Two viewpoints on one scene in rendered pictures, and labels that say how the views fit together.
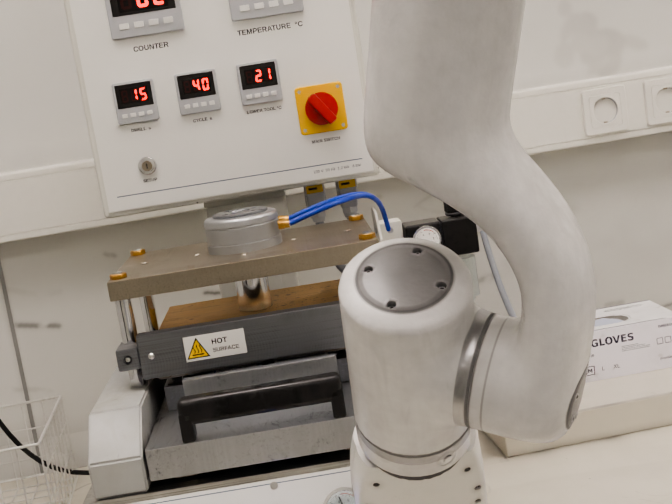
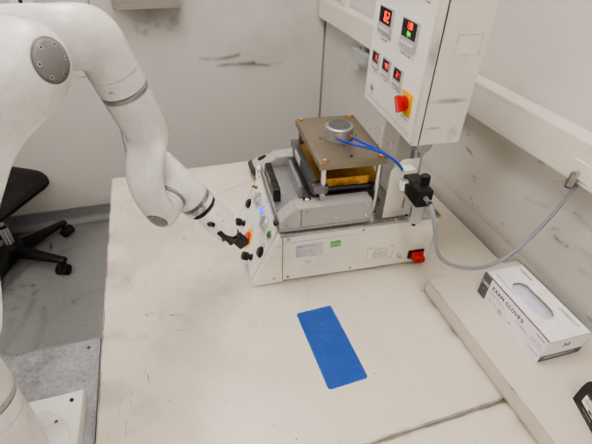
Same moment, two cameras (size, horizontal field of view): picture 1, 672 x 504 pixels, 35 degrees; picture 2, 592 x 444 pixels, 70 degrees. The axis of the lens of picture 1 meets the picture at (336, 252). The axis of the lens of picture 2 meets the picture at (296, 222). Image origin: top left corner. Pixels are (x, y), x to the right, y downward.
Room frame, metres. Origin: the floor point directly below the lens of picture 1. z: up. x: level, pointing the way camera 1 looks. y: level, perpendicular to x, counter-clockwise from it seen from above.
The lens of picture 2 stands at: (0.79, -0.91, 1.62)
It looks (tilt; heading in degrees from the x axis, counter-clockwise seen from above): 38 degrees down; 78
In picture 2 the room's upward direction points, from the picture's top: 2 degrees clockwise
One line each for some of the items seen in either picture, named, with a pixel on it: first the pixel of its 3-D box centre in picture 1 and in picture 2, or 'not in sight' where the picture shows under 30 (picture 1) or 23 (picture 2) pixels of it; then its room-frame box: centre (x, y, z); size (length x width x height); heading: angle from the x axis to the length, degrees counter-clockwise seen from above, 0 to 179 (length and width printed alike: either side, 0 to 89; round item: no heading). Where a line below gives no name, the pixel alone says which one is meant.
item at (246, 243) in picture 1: (268, 262); (351, 147); (1.15, 0.08, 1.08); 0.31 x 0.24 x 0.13; 92
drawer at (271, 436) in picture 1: (266, 384); (318, 181); (1.07, 0.09, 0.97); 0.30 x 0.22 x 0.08; 2
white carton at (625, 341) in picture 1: (592, 344); (529, 309); (1.51, -0.35, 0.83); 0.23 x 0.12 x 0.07; 94
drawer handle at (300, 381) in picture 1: (261, 406); (272, 181); (0.93, 0.09, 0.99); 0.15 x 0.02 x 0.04; 92
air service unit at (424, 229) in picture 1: (440, 252); (412, 196); (1.25, -0.12, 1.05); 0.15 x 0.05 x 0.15; 92
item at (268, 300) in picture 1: (262, 299); (336, 157); (1.11, 0.09, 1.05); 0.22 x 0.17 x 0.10; 92
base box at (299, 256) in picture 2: not in sight; (329, 220); (1.11, 0.08, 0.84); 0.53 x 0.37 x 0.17; 2
